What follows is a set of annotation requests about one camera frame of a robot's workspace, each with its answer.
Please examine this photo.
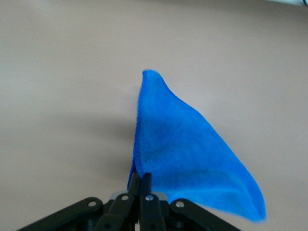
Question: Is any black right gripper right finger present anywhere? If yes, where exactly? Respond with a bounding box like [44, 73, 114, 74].
[139, 172, 244, 231]

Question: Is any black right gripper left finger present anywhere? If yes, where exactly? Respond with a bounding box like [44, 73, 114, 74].
[14, 172, 141, 231]

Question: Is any blue microfiber towel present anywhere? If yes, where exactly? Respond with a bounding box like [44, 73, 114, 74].
[127, 69, 267, 223]

